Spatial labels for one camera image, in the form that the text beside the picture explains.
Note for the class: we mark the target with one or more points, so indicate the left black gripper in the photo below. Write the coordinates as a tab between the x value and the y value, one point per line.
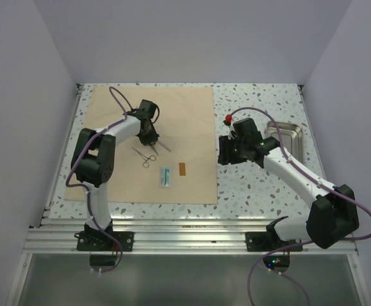
152	138

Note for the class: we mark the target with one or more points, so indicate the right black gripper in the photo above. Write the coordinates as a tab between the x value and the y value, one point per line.
225	156

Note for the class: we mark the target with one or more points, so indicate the steel scalpel handle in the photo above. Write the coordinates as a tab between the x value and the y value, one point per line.
164	146

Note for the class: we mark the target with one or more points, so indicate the steel forceps with ring handles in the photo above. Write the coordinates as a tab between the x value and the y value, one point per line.
146	159

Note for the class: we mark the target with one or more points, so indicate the green white packet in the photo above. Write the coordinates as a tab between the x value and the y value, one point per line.
165	173

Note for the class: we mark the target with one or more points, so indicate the stainless steel tray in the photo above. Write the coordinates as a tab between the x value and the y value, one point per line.
292	138

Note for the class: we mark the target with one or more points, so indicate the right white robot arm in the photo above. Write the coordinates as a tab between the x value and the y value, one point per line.
332	214

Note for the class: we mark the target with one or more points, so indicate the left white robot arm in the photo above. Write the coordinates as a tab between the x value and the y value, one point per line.
92	164

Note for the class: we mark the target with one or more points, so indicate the brown adhesive bandage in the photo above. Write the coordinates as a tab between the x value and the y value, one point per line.
182	169

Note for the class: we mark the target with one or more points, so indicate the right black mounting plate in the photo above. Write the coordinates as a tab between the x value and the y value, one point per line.
263	242

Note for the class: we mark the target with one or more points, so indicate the black mounting plate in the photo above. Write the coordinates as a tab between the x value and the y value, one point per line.
263	242
99	242

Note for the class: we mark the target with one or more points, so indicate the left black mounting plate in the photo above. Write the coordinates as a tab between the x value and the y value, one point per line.
99	242

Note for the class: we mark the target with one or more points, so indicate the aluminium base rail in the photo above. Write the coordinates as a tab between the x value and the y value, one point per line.
152	236

